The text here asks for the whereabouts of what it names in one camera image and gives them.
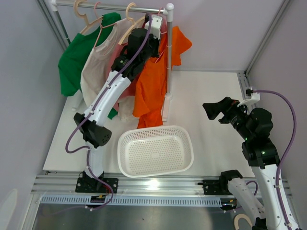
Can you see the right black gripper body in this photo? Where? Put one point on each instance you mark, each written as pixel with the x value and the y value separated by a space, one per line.
pixel 234 114

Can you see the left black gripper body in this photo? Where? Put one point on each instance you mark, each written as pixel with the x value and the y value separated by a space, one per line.
pixel 153 47

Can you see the beige wooden hanger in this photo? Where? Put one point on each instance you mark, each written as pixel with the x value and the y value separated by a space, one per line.
pixel 134 23
pixel 88 24

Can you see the orange t shirt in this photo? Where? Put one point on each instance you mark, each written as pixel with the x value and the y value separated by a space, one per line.
pixel 151 84

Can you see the pink t shirt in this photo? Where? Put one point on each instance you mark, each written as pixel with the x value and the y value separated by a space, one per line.
pixel 130 91

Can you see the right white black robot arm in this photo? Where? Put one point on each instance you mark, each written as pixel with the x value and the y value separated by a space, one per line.
pixel 273 212

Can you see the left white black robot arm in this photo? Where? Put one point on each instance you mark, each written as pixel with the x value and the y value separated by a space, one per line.
pixel 142 44

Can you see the beige t shirt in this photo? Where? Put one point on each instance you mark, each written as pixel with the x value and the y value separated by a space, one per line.
pixel 95 71

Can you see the green t shirt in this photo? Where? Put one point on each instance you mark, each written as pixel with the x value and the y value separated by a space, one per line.
pixel 75 56

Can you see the beige hanger on floor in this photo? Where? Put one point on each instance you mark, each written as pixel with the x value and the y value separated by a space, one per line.
pixel 242 222

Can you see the metal clothes rack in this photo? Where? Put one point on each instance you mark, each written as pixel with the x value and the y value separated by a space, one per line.
pixel 167 11

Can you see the white perforated plastic basket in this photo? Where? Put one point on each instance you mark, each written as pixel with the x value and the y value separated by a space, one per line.
pixel 154 151

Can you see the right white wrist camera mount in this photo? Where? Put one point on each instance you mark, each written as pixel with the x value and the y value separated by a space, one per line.
pixel 253 97

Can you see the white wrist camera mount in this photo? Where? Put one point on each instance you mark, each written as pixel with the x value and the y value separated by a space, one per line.
pixel 154 26
pixel 253 97

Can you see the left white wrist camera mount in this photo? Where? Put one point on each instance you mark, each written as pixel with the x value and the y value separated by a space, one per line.
pixel 154 26

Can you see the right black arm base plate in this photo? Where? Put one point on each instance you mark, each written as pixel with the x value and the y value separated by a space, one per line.
pixel 214 187

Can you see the aluminium rail frame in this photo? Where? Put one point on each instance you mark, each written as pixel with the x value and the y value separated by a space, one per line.
pixel 167 185

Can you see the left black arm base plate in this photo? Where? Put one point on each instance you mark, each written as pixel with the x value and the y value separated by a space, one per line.
pixel 86 184

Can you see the white slotted cable duct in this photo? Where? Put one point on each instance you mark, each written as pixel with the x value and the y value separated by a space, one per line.
pixel 132 200

